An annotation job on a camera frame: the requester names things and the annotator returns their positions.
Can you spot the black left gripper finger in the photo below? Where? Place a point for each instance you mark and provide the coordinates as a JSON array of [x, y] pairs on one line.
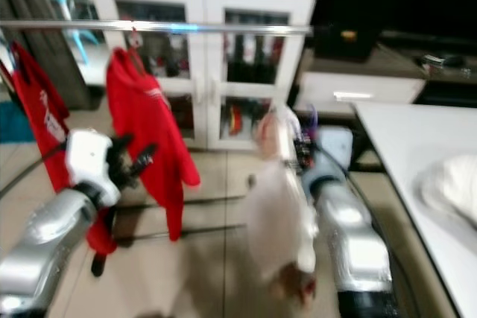
[[124, 142], [146, 160]]

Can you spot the white garment with brown parts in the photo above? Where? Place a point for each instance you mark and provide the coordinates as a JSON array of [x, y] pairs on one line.
[[276, 214]]

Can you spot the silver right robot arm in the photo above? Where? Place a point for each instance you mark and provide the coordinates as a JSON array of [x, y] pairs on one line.
[[358, 251]]

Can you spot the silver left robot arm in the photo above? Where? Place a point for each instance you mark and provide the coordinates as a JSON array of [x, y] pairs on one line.
[[45, 251]]

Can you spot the red plastic hanger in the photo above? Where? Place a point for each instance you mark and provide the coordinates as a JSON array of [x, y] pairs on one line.
[[134, 39]]

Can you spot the blue hanger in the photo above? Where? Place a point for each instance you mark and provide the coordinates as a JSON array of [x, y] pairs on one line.
[[11, 53]]

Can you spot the low white tv cabinet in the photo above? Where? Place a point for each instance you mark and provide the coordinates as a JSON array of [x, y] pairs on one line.
[[358, 88]]

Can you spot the red shirt with white print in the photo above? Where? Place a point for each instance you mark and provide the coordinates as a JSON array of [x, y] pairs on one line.
[[45, 109]]

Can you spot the light blue mop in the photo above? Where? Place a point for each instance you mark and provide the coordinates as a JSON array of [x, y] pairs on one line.
[[74, 39]]

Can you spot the teal rug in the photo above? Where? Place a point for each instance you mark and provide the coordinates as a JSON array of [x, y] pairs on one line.
[[7, 123]]

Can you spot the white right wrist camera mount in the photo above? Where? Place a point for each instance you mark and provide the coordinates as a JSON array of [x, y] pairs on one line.
[[335, 147]]

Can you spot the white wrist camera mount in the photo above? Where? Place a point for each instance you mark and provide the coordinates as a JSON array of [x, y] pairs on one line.
[[89, 158], [335, 147]]

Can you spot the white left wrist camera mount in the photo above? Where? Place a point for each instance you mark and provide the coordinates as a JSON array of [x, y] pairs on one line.
[[89, 158]]

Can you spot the black clothes rack frame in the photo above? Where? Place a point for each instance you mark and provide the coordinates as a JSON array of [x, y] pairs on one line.
[[194, 232]]

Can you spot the chrome clothes rail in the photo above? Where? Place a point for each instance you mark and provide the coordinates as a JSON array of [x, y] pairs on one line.
[[231, 28]]

